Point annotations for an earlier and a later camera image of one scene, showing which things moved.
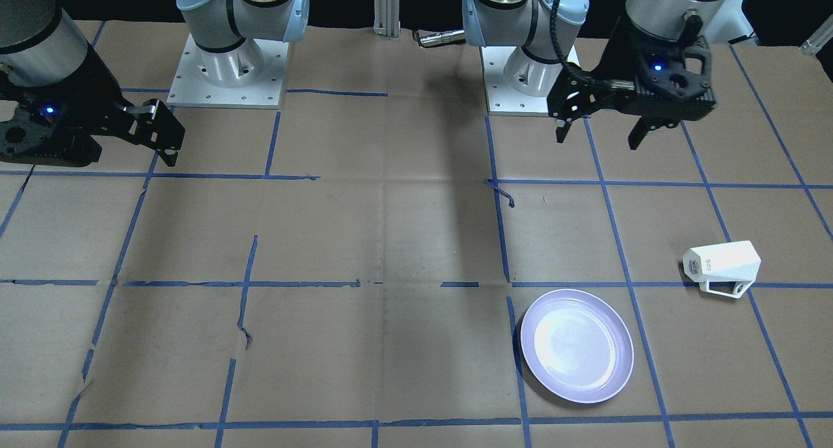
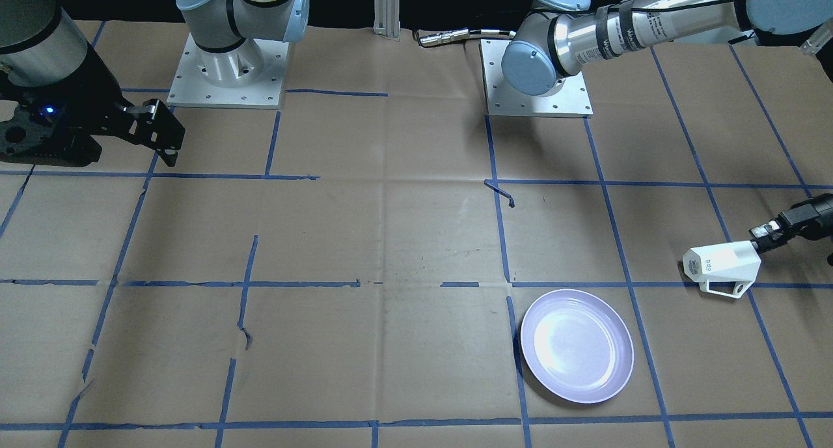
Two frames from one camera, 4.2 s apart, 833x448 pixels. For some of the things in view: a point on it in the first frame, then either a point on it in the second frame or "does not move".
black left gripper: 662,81 → 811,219
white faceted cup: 731,262 does not move
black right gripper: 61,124 does not move
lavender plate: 578,345 does not move
